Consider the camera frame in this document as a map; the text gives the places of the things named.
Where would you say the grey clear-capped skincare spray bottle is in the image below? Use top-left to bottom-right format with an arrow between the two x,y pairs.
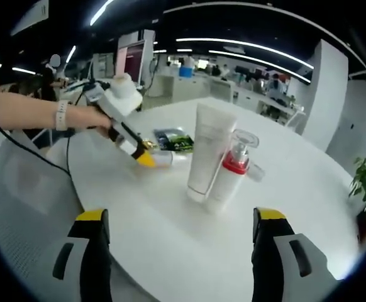
151,150 -> 175,169

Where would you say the beige wristwatch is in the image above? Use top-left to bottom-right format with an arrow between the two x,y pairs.
55,99 -> 70,131

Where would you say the silver green skincare sachet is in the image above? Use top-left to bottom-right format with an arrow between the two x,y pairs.
153,126 -> 195,154

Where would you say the white skincare tube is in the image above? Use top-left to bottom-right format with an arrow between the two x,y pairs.
186,103 -> 238,203

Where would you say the white red-collared skincare pump bottle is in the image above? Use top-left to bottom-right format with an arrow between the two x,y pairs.
205,128 -> 260,215

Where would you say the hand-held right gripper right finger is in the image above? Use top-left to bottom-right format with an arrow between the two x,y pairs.
251,206 -> 345,302

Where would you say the white laptop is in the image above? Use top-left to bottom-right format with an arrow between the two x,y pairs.
62,39 -> 147,95

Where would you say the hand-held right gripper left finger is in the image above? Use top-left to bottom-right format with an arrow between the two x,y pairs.
48,208 -> 113,302

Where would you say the person's left hand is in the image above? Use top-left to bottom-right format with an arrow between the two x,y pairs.
67,104 -> 113,140

